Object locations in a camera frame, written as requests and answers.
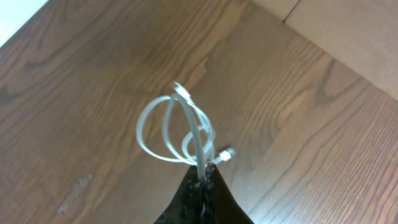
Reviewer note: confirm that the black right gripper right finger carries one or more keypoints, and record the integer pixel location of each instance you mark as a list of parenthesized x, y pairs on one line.
[(221, 207)]

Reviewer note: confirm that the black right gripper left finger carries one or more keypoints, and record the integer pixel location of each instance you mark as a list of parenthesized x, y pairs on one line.
[(187, 203)]

